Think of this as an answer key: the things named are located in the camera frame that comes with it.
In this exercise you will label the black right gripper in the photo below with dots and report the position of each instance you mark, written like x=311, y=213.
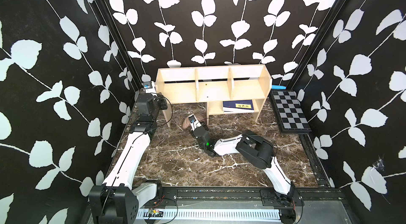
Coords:
x=194, y=134

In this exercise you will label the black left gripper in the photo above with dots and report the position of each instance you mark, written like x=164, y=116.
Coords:
x=161, y=100

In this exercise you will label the light wooden bookshelf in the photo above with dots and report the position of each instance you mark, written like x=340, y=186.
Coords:
x=215, y=85

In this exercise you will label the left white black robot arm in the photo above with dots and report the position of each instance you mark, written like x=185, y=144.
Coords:
x=115, y=201

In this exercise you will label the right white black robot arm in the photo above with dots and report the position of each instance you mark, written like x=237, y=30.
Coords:
x=257, y=151

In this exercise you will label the dark blue book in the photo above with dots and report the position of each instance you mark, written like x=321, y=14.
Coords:
x=238, y=106

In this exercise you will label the black white chessboard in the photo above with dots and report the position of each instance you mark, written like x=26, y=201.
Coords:
x=288, y=112

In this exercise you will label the small green circuit board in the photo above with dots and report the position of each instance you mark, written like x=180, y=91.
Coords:
x=154, y=213

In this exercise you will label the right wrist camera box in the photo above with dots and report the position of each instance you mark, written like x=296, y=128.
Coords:
x=194, y=122

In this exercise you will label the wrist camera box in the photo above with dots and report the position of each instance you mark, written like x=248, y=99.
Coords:
x=194, y=122
x=149, y=87

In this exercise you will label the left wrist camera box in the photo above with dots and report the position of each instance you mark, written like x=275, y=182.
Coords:
x=149, y=87

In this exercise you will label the white slotted cable duct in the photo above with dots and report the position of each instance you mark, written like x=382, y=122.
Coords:
x=258, y=215

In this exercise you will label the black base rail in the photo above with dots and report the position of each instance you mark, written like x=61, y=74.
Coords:
x=266, y=196

